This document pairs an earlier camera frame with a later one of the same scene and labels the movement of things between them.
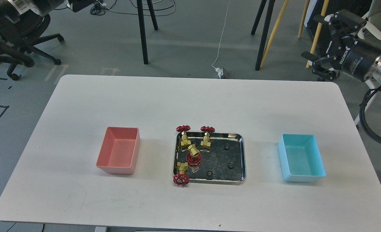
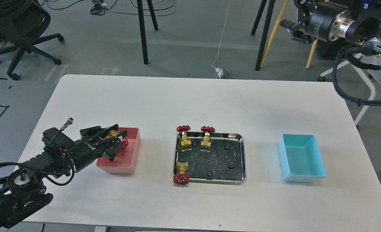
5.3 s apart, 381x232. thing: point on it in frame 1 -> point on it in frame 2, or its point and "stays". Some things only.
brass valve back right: (205, 143) stays
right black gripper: (355, 57) -> (331, 21)
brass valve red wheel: (194, 158) -> (112, 133)
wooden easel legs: (325, 4) stays
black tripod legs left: (141, 22) stays
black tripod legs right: (271, 4) stays
